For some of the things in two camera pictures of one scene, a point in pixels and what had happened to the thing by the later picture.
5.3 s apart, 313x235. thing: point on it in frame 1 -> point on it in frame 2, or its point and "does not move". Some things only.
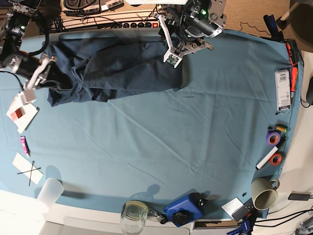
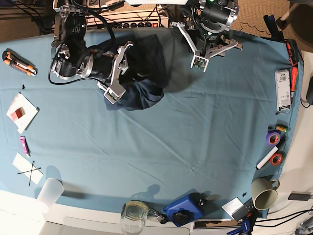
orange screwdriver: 294,71 does not move
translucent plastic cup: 50,193 does not move
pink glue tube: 25,146 does not move
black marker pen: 282,139 does not move
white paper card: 30,170 does not move
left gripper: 173,55 -> 218,48
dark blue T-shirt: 105,65 -> 137,95
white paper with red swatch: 20,113 does not move
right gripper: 33,69 -> 140,64
